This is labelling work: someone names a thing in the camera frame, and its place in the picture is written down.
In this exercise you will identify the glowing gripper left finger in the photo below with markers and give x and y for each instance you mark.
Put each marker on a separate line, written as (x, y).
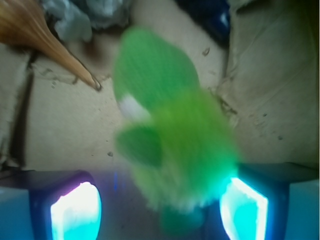
(49, 205)

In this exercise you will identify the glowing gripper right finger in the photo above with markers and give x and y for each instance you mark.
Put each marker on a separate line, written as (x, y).
(268, 201)

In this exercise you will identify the green plush animal toy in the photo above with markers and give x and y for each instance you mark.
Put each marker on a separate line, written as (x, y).
(178, 142)

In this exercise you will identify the brown paper bag bin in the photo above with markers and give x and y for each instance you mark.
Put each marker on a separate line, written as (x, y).
(268, 80)

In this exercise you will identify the crumpled white paper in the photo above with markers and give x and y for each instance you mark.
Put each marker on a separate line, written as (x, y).
(75, 20)

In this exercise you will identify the orange spiral seashell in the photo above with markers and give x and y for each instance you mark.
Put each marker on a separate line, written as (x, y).
(22, 23)

